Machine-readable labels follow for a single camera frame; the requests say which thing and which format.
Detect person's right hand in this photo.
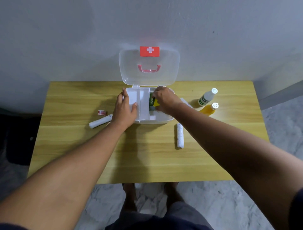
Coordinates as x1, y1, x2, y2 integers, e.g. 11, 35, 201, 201
152, 86, 184, 116

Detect person's left hand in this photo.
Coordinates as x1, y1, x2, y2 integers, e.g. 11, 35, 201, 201
110, 88, 138, 130

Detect small yellow medicine box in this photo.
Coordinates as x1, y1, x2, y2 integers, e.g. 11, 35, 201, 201
149, 93, 159, 111

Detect large white bandage roll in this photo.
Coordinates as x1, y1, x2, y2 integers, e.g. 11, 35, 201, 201
89, 113, 113, 129

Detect white first aid box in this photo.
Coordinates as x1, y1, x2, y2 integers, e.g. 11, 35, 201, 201
118, 46, 180, 124

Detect white speckled bandage roll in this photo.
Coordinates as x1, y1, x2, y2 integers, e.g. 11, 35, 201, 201
176, 122, 185, 149

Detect clear bottle with white cap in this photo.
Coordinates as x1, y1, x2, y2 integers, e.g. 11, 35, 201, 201
198, 88, 218, 107

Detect yellow liquid bottle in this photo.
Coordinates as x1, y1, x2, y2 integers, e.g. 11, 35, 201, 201
199, 102, 219, 117

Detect person's right forearm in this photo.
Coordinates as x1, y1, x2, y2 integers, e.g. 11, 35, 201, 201
170, 102, 303, 230

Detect person's left forearm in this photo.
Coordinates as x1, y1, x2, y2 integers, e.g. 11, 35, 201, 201
0, 122, 125, 230

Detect person's left foot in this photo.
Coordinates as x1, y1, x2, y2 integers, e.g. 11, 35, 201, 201
122, 184, 138, 213

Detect person's foot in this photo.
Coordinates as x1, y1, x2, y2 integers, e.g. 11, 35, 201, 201
163, 182, 185, 209
122, 184, 138, 213

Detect person's right foot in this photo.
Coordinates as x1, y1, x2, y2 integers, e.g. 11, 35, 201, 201
163, 182, 185, 209

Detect black chair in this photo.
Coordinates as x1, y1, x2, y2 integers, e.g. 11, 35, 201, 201
0, 108, 42, 166

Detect grey shorts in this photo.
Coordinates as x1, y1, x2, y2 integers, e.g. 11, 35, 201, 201
111, 201, 213, 230

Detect dark blue shirt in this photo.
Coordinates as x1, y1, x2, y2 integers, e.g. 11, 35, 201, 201
0, 187, 303, 230

